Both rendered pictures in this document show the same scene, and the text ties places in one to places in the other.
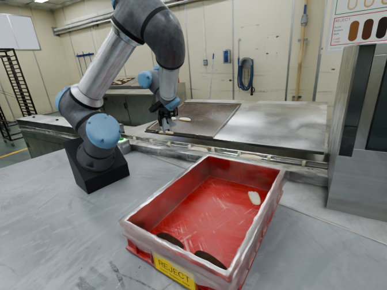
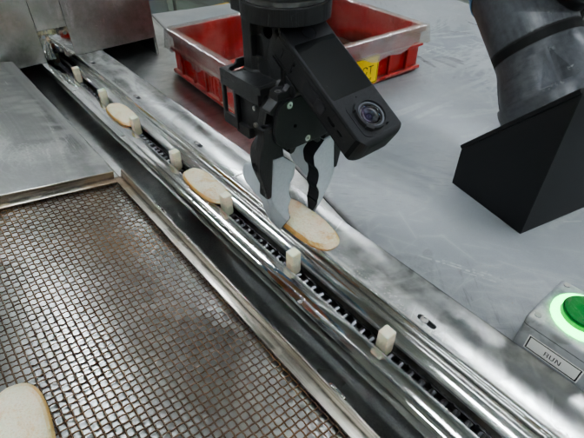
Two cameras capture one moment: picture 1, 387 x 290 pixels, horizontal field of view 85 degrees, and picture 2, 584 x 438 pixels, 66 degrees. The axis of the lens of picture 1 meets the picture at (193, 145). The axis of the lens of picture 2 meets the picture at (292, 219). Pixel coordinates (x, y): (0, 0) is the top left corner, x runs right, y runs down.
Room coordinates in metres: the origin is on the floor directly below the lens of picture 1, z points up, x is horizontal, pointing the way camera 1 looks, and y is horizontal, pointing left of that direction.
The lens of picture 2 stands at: (1.49, 0.25, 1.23)
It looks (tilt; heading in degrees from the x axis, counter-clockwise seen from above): 40 degrees down; 198
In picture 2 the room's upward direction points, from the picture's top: straight up
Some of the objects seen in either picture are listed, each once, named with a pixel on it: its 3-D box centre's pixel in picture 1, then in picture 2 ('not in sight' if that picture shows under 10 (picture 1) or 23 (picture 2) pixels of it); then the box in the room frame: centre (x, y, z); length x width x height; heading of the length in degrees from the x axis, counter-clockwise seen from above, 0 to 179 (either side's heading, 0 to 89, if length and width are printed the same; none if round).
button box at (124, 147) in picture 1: (122, 148); (558, 354); (1.17, 0.42, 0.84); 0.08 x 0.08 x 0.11; 58
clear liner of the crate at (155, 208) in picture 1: (214, 203); (297, 48); (0.54, -0.05, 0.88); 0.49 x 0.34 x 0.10; 145
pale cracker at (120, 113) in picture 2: (250, 156); (122, 113); (0.90, -0.26, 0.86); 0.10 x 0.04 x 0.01; 58
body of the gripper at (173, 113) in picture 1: (167, 106); (281, 70); (1.14, 0.13, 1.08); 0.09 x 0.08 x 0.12; 58
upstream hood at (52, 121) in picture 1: (63, 124); not in sight; (1.72, 1.07, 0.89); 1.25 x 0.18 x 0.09; 58
